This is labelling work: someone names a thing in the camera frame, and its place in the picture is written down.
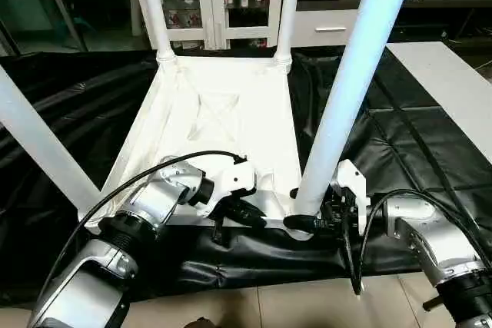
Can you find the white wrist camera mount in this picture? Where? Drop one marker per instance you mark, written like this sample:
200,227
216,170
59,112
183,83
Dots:
353,178
234,178

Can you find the white plastic table top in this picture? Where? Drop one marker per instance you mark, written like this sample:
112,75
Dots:
223,82

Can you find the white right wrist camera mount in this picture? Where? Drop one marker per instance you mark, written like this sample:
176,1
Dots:
353,178

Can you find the white drawer unit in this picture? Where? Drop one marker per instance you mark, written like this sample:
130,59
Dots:
307,36

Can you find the black desk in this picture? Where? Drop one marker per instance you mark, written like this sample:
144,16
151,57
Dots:
442,17

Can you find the black work mat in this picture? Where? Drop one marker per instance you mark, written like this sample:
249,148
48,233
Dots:
403,143

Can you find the black metal table frame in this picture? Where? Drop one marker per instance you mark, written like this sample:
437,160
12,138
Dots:
434,302

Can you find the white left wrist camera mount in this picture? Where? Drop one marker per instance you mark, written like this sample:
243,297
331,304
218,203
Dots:
234,178

